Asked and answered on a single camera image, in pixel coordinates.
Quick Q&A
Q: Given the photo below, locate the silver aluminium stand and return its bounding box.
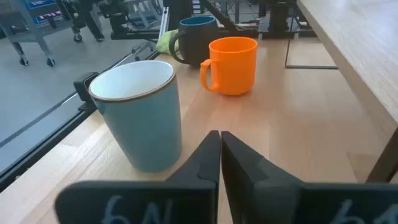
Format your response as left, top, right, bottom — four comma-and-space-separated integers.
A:
132, 6, 170, 62

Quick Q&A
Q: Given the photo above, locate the green cloth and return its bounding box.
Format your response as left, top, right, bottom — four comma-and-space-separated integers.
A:
155, 29, 180, 56

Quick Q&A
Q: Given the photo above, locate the orange plastic mug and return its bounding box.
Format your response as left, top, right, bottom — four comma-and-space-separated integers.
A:
199, 36, 259, 96

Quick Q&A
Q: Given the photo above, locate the person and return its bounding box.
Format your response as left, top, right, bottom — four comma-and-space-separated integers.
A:
77, 0, 106, 43

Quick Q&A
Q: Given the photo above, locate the black stand base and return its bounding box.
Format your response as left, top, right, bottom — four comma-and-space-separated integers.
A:
105, 0, 162, 40

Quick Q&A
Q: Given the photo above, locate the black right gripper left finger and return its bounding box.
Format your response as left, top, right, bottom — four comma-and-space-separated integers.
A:
54, 129, 222, 224

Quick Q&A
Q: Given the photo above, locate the wooden shelf black metal frame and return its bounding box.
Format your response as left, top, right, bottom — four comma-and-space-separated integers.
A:
284, 0, 398, 184

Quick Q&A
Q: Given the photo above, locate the small black camera box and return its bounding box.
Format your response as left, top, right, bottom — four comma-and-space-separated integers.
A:
73, 72, 100, 113

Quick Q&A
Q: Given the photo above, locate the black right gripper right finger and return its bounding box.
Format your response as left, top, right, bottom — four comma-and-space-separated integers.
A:
220, 130, 398, 224

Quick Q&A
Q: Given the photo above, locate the black mug blue inside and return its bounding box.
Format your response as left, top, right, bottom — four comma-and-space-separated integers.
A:
169, 15, 220, 67

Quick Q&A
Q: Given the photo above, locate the tall teal ceramic cup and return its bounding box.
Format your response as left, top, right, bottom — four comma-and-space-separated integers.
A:
88, 59, 183, 173

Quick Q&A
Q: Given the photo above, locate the gray wheeled cart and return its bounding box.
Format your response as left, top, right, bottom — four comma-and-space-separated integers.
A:
0, 0, 80, 68

